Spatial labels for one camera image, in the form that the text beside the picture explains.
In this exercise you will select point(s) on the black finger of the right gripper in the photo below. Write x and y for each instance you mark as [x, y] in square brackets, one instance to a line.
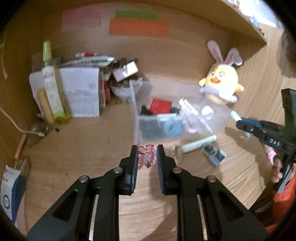
[252, 132]

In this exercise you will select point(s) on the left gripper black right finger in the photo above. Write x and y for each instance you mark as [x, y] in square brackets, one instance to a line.
[207, 210]

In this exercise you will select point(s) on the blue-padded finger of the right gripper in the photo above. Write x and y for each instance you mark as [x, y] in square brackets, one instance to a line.
[247, 123]

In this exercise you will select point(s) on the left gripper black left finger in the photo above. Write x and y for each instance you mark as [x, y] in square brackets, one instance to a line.
[89, 204]

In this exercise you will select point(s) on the white cylinder object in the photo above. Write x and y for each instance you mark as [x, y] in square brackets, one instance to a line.
[235, 116]

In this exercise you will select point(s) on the blue Max staples box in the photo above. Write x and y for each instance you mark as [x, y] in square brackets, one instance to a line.
[214, 155]

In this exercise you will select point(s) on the pale green tube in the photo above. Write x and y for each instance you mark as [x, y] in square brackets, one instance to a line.
[197, 144]

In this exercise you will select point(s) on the light blue tape roll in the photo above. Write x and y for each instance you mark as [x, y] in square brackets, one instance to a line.
[172, 128]

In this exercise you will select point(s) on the red foil packet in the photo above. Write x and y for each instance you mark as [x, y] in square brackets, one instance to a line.
[160, 106]

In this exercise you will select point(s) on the pink charm keychain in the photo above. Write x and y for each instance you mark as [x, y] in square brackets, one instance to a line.
[147, 155]

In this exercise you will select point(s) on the person's right hand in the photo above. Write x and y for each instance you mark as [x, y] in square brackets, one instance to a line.
[276, 174]

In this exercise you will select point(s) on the white roll in bin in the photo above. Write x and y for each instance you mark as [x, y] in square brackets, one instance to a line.
[207, 112]

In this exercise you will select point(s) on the yellow chick bunny plush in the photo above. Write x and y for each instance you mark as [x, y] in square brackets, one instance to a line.
[221, 83]

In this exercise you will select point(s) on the white blue packet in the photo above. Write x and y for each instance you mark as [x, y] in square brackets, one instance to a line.
[13, 187]

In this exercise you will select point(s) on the clear plastic storage bin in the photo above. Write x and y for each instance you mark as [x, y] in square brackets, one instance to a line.
[187, 104]

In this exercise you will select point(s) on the green spray bottle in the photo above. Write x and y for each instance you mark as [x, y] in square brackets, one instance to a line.
[52, 84]

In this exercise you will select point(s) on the bowl of glass beads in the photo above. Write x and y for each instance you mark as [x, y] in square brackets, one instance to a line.
[122, 89]

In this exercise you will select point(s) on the small pink-white cardboard box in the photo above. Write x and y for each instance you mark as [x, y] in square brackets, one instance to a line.
[124, 72]

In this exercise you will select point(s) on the wooden stick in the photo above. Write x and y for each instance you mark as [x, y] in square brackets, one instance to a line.
[44, 103]

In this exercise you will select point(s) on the white open cardboard box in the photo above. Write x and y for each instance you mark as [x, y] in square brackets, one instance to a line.
[81, 89]

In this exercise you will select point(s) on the green sticky note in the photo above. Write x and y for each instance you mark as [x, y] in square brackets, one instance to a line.
[138, 14]

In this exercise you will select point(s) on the orange sticky note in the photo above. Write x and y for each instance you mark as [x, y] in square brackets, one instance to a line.
[138, 27]

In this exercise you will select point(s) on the red white marker pen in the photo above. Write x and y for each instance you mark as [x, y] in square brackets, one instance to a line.
[86, 54]

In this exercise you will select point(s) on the pink sticky note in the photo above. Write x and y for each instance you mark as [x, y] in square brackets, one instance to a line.
[83, 17]

